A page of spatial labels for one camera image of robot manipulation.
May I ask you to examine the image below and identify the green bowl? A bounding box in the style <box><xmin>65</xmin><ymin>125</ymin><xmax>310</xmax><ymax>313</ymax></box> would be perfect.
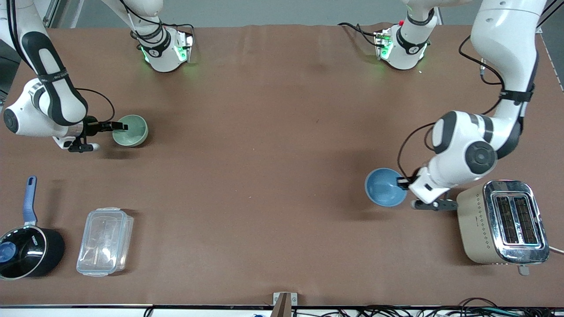
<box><xmin>112</xmin><ymin>114</ymin><xmax>149</xmax><ymax>148</ymax></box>

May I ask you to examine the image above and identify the blue bowl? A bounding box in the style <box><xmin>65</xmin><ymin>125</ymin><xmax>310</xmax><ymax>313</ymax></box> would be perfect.
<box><xmin>364</xmin><ymin>168</ymin><xmax>408</xmax><ymax>208</ymax></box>

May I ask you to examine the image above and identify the beige chrome toaster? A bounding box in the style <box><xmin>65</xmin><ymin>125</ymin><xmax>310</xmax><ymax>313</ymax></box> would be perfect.
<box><xmin>456</xmin><ymin>179</ymin><xmax>551</xmax><ymax>277</ymax></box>

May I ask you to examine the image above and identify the clear plastic food container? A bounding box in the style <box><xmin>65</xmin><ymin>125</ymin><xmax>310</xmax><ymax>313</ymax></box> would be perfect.
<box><xmin>76</xmin><ymin>207</ymin><xmax>134</xmax><ymax>278</ymax></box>

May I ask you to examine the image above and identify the brown table cover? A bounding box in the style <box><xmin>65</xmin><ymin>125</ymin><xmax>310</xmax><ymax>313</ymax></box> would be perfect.
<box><xmin>0</xmin><ymin>23</ymin><xmax>564</xmax><ymax>308</ymax></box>

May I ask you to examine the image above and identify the glass lid blue knob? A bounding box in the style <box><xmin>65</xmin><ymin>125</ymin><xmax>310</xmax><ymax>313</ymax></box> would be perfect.
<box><xmin>0</xmin><ymin>225</ymin><xmax>48</xmax><ymax>280</ymax></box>

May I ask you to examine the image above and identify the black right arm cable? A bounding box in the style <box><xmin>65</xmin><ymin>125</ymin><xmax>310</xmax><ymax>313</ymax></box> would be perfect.
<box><xmin>75</xmin><ymin>88</ymin><xmax>116</xmax><ymax>124</ymax></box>

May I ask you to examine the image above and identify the aluminium frame profile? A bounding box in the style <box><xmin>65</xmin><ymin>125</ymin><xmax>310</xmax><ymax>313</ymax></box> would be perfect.
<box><xmin>42</xmin><ymin>0</ymin><xmax>60</xmax><ymax>28</ymax></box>

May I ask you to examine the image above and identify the black right base cable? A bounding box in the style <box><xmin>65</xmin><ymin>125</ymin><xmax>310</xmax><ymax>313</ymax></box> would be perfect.
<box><xmin>119</xmin><ymin>0</ymin><xmax>196</xmax><ymax>36</ymax></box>

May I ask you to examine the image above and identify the black base cable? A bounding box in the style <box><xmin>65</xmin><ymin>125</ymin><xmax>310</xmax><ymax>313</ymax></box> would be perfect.
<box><xmin>119</xmin><ymin>0</ymin><xmax>196</xmax><ymax>36</ymax></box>
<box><xmin>338</xmin><ymin>22</ymin><xmax>380</xmax><ymax>47</ymax></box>

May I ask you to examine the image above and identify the black saucepan blue handle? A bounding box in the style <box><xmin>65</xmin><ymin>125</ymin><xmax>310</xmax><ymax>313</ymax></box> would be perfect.
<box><xmin>0</xmin><ymin>176</ymin><xmax>66</xmax><ymax>281</ymax></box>

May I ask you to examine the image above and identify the looped black cable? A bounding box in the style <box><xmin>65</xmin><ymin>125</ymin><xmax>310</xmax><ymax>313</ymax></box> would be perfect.
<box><xmin>458</xmin><ymin>297</ymin><xmax>501</xmax><ymax>314</ymax></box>

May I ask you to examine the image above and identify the black left base cable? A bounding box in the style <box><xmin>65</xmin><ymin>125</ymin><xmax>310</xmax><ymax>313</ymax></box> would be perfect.
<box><xmin>338</xmin><ymin>22</ymin><xmax>380</xmax><ymax>47</ymax></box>

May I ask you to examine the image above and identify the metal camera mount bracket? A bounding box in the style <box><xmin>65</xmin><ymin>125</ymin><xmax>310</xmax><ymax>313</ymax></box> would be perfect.
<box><xmin>272</xmin><ymin>291</ymin><xmax>299</xmax><ymax>317</ymax></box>

